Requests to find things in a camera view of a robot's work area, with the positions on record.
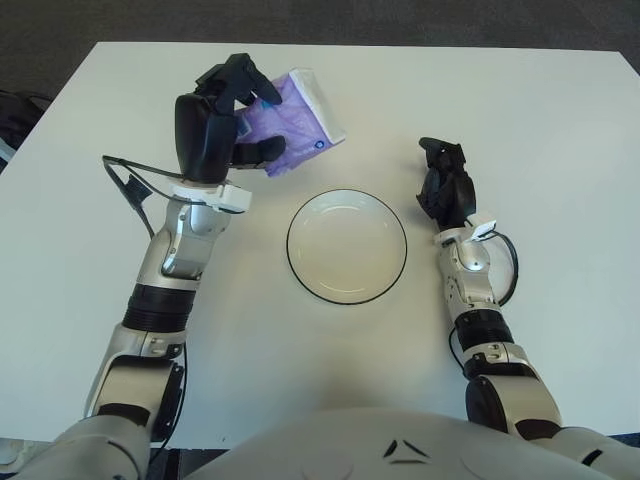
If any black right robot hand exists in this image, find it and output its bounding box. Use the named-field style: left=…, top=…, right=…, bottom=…
left=416, top=137, right=476, bottom=231

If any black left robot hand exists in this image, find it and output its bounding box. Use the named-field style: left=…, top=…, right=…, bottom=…
left=173, top=52, right=287, bottom=185

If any purple tissue paper pack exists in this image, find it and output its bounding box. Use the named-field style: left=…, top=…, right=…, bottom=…
left=233, top=67, right=347, bottom=180

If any white plate with black rim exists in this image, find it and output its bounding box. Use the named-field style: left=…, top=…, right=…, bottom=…
left=285, top=188, right=409, bottom=305

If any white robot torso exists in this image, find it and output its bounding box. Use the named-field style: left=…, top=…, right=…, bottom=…
left=192, top=407, right=621, bottom=480

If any white object under table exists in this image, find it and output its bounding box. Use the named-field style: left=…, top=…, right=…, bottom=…
left=0, top=437, right=56, bottom=474

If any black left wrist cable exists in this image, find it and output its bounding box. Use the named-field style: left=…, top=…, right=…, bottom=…
left=102, top=154, right=201, bottom=241

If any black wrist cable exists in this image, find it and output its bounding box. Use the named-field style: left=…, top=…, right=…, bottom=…
left=492, top=229, right=520, bottom=306
left=102, top=154, right=201, bottom=241

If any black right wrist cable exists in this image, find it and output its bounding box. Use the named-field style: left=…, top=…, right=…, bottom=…
left=492, top=229, right=520, bottom=306

